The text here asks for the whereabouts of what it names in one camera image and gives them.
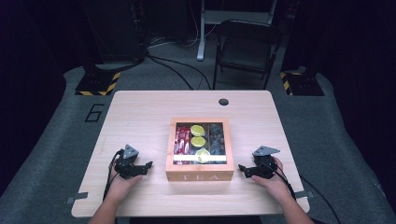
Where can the white desk frame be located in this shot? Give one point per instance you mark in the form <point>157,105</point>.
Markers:
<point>201,37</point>

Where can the green-lidded capsule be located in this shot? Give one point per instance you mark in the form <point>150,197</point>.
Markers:
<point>203,155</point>
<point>198,142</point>
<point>198,130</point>

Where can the person's left hand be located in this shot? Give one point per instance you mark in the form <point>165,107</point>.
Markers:
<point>121,186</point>

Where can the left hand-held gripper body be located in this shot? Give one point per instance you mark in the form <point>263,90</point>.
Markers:
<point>128,166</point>

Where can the wooden tea box with glass lid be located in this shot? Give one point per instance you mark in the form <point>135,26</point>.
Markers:
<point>199,171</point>

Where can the black equipment cabinet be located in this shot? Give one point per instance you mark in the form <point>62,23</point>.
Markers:
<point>115,31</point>

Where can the red stick packet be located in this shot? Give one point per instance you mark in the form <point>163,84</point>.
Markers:
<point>187,141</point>
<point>182,143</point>
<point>176,143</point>

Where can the grey tape piece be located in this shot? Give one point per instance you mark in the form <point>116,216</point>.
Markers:
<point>304,194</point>
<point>77,197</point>

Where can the black folding chair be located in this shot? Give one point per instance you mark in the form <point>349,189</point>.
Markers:
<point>246,46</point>

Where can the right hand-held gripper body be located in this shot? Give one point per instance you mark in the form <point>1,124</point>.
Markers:
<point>264,165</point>

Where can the person's right hand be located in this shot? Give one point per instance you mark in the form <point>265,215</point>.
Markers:
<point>274,185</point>

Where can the black base with hazard stripes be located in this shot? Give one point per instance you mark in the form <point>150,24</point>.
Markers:
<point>96,84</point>
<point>303,84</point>

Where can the pile of dark tea bags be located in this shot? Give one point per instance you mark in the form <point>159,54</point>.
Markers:
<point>217,140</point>

